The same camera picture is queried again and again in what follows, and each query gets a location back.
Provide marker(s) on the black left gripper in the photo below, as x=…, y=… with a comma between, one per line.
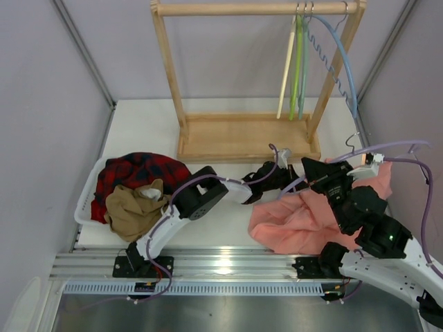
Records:
x=282, y=177

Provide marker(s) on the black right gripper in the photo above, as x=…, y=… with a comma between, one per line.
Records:
x=327, y=176

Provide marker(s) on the purple clothes hanger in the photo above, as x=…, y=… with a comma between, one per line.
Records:
x=353, y=153

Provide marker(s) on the pink skirt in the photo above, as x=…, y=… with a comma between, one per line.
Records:
x=297, y=224

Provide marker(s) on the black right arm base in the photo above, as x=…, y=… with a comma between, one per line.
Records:
x=311, y=267

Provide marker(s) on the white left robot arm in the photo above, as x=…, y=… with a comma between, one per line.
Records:
x=193, y=200

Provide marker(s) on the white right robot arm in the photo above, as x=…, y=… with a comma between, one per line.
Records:
x=398, y=263

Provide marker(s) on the grey-green clothes hanger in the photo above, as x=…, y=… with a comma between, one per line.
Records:
x=304, y=63

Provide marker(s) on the cream clothes hanger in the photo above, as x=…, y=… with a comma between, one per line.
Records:
x=287, y=64

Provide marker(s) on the lime green clothes hanger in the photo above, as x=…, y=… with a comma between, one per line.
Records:
x=297, y=66

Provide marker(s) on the light blue clothes hanger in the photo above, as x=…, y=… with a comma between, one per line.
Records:
x=333, y=69

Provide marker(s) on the wooden clothes rack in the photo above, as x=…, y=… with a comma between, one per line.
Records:
x=249, y=137

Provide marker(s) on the red plaid garment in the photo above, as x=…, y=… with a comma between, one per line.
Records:
x=135, y=170

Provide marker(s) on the tan brown garment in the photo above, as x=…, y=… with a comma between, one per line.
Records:
x=132, y=213

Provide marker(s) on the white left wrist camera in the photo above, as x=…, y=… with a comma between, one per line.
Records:
x=283, y=158

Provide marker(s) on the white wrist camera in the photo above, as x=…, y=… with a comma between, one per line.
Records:
x=283, y=158
x=369, y=167

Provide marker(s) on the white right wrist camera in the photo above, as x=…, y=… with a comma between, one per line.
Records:
x=369, y=167

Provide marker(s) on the right aluminium frame post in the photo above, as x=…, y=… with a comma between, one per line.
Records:
x=388, y=46

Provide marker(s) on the aluminium frame post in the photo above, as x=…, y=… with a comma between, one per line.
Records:
x=388, y=46
x=78, y=41

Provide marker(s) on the aluminium mounting rail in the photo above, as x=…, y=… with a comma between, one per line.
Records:
x=195, y=265

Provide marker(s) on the black hanging cable tie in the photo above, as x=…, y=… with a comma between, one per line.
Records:
x=424, y=170

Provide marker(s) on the left aluminium frame post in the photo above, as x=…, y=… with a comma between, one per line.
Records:
x=78, y=41

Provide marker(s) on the white slotted cable duct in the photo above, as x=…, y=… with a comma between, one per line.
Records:
x=194, y=288

